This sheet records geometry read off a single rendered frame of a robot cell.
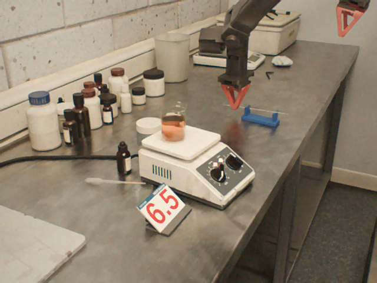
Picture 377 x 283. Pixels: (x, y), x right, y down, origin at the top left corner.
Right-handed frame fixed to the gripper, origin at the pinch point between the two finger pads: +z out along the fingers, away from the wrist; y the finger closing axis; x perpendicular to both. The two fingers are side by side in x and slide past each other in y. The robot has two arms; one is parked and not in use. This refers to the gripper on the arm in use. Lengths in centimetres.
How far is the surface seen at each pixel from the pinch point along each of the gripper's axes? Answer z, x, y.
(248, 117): 2.0, 4.8, 1.0
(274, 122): 2.0, 12.2, 1.3
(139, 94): -0.6, -27.9, 7.2
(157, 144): -5.7, 3.3, 41.1
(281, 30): -9, -14, -71
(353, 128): 45, 15, -113
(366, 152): 57, 23, -113
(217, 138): -5.6, 11.8, 32.6
